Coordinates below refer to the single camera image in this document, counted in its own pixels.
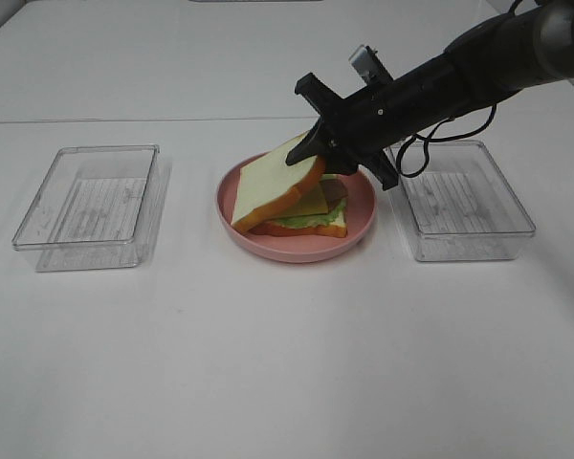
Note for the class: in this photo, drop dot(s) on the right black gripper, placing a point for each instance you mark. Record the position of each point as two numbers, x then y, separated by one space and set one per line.
349 133

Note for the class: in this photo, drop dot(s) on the bacon strip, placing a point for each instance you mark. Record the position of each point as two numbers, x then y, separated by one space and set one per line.
333 190

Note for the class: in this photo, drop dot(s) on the yellow cheese slice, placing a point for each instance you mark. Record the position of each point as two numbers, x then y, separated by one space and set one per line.
313 203

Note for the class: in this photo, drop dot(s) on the green lettuce leaf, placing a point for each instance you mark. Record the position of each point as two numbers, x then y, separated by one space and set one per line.
300 218

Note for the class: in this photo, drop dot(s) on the bread slice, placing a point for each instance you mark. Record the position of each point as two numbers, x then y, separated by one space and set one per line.
267 228
268 185

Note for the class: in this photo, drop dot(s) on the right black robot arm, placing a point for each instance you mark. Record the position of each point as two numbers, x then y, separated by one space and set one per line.
484 66

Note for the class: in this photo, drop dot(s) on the pink round plate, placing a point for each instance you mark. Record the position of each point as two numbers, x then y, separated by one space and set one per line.
360 215

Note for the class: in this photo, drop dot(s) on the right clear plastic container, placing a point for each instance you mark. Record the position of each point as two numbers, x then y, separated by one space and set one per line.
461 208

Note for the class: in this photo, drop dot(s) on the clear plastic container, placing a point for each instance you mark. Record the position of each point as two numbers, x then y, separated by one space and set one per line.
97 208
461 208

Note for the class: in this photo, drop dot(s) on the left clear plastic container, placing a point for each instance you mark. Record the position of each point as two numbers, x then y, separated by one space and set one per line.
97 208

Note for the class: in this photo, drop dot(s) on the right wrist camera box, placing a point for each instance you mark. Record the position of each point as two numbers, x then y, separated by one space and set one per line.
368 66

